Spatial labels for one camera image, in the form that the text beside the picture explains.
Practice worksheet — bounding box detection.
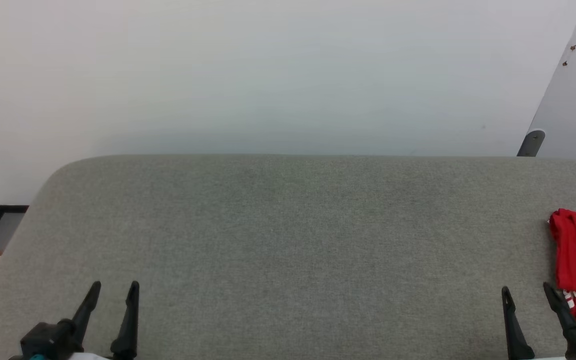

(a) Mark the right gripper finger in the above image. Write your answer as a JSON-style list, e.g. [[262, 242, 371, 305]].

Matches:
[[500, 285, 537, 360], [542, 281, 576, 333]]

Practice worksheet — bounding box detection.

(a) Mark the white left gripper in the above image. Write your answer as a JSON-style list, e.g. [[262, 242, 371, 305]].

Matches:
[[68, 280, 141, 360]]

